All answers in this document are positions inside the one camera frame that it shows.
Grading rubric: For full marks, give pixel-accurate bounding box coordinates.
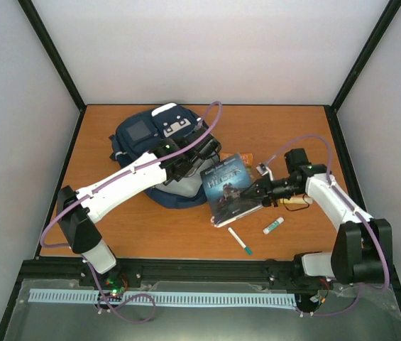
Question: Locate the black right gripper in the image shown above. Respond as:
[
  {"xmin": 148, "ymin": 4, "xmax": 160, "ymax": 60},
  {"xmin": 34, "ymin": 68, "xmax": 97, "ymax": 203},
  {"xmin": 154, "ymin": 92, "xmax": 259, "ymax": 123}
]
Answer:
[{"xmin": 241, "ymin": 173, "xmax": 302, "ymax": 207}]

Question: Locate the dark blue hardcover book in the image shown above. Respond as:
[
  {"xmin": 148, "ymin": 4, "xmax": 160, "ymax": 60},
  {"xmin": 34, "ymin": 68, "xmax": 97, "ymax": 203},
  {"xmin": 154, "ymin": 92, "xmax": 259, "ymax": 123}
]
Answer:
[{"xmin": 201, "ymin": 153, "xmax": 263, "ymax": 228}]

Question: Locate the orange Treehouse paperback book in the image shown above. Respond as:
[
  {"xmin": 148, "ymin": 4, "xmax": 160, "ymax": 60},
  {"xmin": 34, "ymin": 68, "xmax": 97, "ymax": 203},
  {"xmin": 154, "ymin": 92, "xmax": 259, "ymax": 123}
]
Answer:
[{"xmin": 219, "ymin": 152, "xmax": 253, "ymax": 168}]

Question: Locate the green capped white marker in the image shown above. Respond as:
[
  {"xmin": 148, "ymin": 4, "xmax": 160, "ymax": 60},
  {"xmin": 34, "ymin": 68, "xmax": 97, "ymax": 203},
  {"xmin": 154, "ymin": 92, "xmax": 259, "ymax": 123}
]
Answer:
[{"xmin": 227, "ymin": 227, "xmax": 253, "ymax": 255}]

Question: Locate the navy blue student backpack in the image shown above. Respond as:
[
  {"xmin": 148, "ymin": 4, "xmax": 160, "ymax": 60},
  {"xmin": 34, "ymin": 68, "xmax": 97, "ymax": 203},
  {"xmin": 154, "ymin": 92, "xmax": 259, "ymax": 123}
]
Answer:
[{"xmin": 109, "ymin": 103, "xmax": 221, "ymax": 209}]

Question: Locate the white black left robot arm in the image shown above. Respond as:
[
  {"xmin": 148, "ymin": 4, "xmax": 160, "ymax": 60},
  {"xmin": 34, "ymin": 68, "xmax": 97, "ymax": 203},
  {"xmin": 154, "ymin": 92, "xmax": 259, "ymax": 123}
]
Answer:
[{"xmin": 55, "ymin": 135, "xmax": 221, "ymax": 286}]

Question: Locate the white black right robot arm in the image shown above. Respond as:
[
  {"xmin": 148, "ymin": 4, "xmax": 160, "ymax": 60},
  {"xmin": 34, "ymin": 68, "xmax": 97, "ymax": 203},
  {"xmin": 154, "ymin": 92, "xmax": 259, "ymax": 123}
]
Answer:
[{"xmin": 241, "ymin": 148, "xmax": 392, "ymax": 291}]

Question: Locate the green white glue stick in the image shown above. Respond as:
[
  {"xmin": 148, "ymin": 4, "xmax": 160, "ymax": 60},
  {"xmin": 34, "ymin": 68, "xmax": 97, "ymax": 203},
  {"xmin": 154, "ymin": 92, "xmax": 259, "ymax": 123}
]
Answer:
[{"xmin": 263, "ymin": 217, "xmax": 285, "ymax": 234}]

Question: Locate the yellow highlighter pen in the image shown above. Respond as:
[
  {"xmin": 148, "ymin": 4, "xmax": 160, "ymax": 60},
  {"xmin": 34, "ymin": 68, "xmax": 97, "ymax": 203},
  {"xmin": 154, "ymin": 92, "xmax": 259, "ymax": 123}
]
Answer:
[{"xmin": 279, "ymin": 197, "xmax": 313, "ymax": 205}]

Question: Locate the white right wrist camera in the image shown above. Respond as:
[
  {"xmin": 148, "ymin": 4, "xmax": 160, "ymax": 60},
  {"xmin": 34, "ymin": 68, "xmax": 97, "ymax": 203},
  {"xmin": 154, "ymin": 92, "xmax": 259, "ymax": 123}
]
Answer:
[{"xmin": 256, "ymin": 163, "xmax": 274, "ymax": 181}]

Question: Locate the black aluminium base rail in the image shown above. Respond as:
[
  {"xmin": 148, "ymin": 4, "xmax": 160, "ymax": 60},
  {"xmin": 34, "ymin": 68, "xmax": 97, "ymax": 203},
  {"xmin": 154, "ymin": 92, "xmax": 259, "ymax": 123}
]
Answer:
[{"xmin": 17, "ymin": 256, "xmax": 334, "ymax": 293}]

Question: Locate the light blue slotted cable duct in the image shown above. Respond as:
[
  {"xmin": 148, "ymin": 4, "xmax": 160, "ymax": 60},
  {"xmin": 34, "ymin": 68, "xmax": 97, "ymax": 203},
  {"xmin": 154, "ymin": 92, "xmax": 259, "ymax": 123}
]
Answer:
[{"xmin": 28, "ymin": 288, "xmax": 297, "ymax": 309}]

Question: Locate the black left frame post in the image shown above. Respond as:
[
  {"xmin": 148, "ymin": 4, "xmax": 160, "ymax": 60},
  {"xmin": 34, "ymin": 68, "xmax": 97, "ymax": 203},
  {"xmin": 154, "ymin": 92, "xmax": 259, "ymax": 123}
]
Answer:
[{"xmin": 17, "ymin": 0, "xmax": 87, "ymax": 106}]

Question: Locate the black frame post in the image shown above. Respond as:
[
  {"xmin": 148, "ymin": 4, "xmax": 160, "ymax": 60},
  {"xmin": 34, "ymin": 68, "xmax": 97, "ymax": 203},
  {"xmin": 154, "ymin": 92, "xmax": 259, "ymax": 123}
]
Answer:
[
  {"xmin": 17, "ymin": 0, "xmax": 87, "ymax": 106},
  {"xmin": 329, "ymin": 0, "xmax": 401, "ymax": 112}
]

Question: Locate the black right frame post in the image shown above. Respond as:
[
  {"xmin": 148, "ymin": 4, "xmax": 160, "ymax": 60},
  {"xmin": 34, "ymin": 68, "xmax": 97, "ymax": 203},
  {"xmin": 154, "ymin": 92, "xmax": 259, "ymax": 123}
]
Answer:
[{"xmin": 329, "ymin": 0, "xmax": 401, "ymax": 112}]

